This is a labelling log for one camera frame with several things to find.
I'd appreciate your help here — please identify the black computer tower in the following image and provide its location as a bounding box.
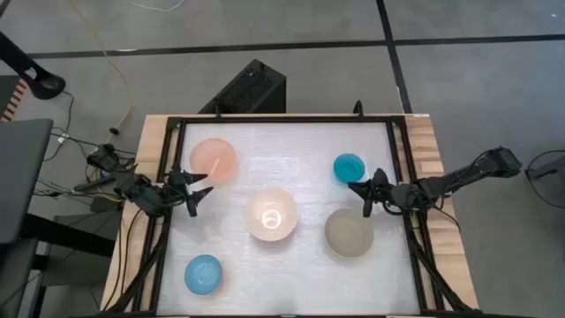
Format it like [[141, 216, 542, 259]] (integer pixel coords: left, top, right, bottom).
[[198, 58, 287, 115]]

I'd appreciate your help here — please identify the black looped cable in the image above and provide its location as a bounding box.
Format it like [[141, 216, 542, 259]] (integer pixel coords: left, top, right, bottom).
[[524, 148, 565, 211]]

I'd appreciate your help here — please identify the small teal bowl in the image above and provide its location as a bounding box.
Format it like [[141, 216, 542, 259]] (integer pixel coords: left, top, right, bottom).
[[333, 153, 367, 185]]

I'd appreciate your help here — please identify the light blue textured bowl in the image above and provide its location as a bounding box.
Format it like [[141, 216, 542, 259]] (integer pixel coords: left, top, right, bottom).
[[184, 254, 223, 296]]

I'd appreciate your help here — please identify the wooden table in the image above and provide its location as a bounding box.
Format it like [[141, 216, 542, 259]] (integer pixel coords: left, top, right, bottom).
[[100, 113, 480, 313]]

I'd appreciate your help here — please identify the black cable bundle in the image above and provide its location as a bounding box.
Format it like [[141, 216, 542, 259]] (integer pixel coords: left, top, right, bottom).
[[33, 90, 138, 202]]

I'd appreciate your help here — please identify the orange striped board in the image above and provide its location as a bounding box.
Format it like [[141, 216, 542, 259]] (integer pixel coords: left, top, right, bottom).
[[0, 78, 29, 124]]

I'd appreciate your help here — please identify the white cable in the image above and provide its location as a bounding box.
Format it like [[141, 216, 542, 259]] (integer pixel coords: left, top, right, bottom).
[[127, 0, 186, 13]]

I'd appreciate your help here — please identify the grey bowl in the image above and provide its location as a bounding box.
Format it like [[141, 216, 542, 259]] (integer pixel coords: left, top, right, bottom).
[[324, 208, 375, 260]]

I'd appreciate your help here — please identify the white table mat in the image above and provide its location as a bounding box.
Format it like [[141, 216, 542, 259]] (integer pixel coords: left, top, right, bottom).
[[156, 122, 420, 315]]

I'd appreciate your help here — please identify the yellow cable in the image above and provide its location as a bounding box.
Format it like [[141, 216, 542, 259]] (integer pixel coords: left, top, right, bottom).
[[69, 0, 134, 180]]

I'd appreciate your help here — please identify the black metal frame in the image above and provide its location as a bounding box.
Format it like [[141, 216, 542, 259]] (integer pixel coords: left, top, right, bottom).
[[105, 113, 476, 318]]

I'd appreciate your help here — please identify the large pink bowl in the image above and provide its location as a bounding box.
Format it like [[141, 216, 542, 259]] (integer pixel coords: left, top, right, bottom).
[[245, 186, 299, 243]]

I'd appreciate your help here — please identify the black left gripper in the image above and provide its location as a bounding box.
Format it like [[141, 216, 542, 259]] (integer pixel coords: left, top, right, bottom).
[[163, 163, 215, 218]]

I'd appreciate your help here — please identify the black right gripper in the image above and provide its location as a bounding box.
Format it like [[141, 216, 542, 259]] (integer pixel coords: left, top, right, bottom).
[[347, 167, 414, 219]]

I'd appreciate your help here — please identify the black stand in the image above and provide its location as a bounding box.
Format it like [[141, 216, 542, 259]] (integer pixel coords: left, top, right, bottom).
[[0, 30, 67, 101]]

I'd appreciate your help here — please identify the grey desk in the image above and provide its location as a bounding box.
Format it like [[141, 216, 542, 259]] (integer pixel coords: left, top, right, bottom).
[[0, 117, 55, 246]]

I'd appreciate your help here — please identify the dark low bench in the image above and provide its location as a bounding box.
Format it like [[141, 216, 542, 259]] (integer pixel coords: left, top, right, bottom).
[[0, 210, 123, 318]]

